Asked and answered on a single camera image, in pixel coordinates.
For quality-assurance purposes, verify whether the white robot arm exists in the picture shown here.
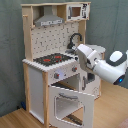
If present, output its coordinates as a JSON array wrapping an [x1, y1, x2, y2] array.
[[77, 44, 128, 85]]

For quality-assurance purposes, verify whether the wooden toy kitchen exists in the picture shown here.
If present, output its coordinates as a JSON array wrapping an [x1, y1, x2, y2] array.
[[22, 2, 101, 128]]

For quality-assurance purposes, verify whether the red right stove knob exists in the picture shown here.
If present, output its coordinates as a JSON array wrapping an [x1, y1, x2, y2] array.
[[71, 66, 79, 73]]

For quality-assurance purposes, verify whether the red stove knob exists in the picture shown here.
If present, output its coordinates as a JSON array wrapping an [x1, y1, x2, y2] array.
[[71, 66, 79, 73], [54, 73, 59, 79]]

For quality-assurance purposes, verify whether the red left stove knob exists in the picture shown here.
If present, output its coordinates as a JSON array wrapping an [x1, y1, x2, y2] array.
[[54, 73, 59, 79]]

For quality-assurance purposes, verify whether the black toy stovetop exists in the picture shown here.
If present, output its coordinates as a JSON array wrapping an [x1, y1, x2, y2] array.
[[34, 53, 71, 67]]

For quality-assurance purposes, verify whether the black toy faucet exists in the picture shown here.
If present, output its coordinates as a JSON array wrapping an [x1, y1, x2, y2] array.
[[67, 33, 82, 49]]

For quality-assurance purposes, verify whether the grey ice dispenser panel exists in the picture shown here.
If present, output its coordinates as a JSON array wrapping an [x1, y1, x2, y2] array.
[[87, 73, 95, 83]]

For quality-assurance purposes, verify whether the white oven door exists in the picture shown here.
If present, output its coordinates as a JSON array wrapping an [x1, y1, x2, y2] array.
[[49, 86, 94, 128]]

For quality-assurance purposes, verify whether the grey range hood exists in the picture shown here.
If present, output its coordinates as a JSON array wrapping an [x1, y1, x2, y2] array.
[[35, 6, 64, 27]]

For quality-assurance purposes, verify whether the white toy microwave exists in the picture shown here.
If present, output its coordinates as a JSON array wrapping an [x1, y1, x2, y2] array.
[[67, 3, 90, 21]]

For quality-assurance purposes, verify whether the grey cabinet door handle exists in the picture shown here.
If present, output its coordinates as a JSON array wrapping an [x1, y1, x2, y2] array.
[[82, 76, 87, 91]]

